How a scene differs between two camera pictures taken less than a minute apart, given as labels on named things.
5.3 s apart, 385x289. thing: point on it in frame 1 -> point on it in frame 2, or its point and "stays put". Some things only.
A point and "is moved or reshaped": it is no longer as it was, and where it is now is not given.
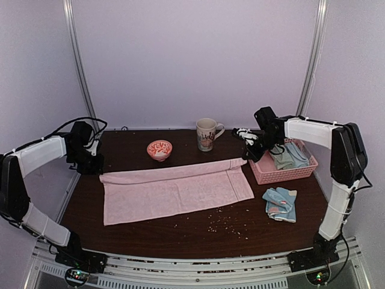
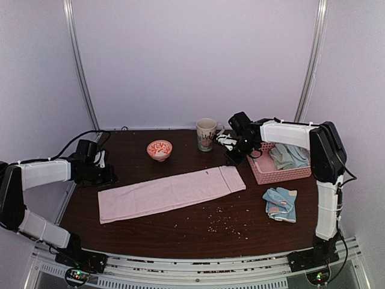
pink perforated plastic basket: (266, 170) stays put
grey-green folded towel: (284, 160) stays put
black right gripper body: (269, 142) -> (245, 148)
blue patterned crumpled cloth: (281, 204) stays put
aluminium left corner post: (71, 32) stays put
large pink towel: (145, 193) is moved or reshaped
